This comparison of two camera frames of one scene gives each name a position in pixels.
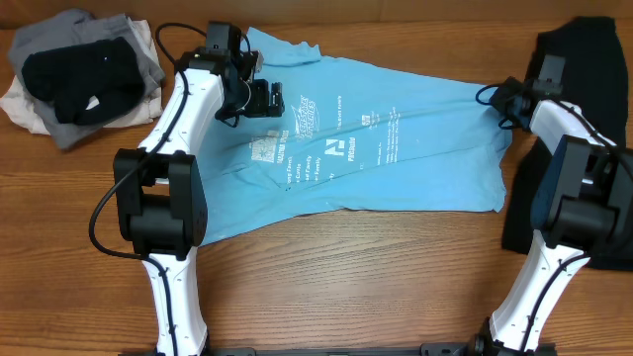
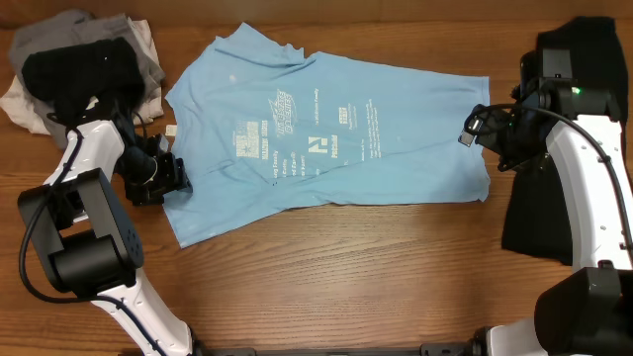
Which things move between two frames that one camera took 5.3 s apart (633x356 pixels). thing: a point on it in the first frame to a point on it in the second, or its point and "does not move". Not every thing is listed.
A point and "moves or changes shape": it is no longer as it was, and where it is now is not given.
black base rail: [433, 349] does not move
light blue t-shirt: [352, 140] moves or changes shape
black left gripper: [259, 106] to [172, 178]
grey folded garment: [70, 29] does not move
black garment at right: [594, 80] does not move
